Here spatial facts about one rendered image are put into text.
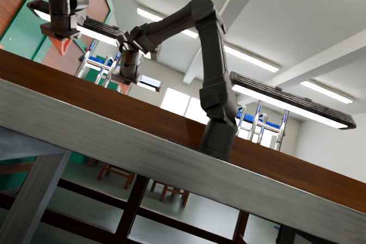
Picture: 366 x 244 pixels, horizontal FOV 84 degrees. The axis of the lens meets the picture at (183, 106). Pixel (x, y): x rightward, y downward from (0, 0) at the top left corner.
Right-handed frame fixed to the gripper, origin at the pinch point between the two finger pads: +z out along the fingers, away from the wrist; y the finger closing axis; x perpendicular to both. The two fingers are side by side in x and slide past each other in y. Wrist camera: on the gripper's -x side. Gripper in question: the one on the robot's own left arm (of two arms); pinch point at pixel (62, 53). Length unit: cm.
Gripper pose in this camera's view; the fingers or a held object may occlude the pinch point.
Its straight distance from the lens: 86.3
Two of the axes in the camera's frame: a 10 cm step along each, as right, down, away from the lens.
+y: -9.4, -3.5, -0.2
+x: -1.9, 5.6, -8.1
